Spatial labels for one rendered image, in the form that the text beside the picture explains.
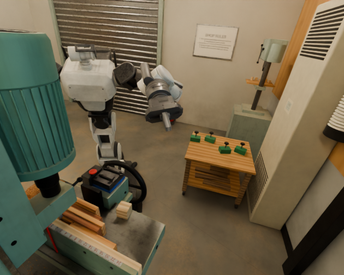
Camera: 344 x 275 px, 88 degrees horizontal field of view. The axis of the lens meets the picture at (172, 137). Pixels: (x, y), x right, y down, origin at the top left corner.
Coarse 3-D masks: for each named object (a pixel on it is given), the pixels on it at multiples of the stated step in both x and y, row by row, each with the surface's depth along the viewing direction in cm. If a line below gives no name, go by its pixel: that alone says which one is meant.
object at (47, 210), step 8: (64, 184) 58; (64, 192) 56; (72, 192) 58; (32, 200) 52; (40, 200) 52; (48, 200) 53; (56, 200) 53; (64, 200) 56; (72, 200) 59; (40, 208) 50; (48, 208) 51; (56, 208) 54; (64, 208) 57; (40, 216) 49; (48, 216) 52; (56, 216) 55; (40, 224) 50; (48, 224) 53
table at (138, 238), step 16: (80, 192) 77; (128, 192) 83; (112, 208) 71; (112, 224) 66; (128, 224) 66; (144, 224) 67; (160, 224) 67; (48, 240) 63; (112, 240) 61; (128, 240) 61; (144, 240) 62; (160, 240) 66; (80, 256) 58; (128, 256) 57; (144, 256) 57; (112, 272) 53; (144, 272) 56
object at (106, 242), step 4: (60, 220) 61; (68, 220) 61; (76, 224) 60; (80, 228) 59; (84, 228) 59; (84, 232) 58; (88, 232) 58; (92, 232) 58; (92, 236) 57; (96, 236) 57; (100, 236) 58; (100, 240) 57; (104, 240) 57; (108, 240) 57; (104, 244) 55; (108, 244) 56; (112, 244) 56; (116, 244) 56; (112, 248) 55; (116, 248) 57
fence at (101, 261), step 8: (56, 232) 56; (64, 240) 56; (72, 248) 57; (80, 248) 54; (88, 256) 55; (96, 256) 52; (104, 264) 52; (112, 264) 50; (120, 272) 50; (128, 272) 48; (136, 272) 48
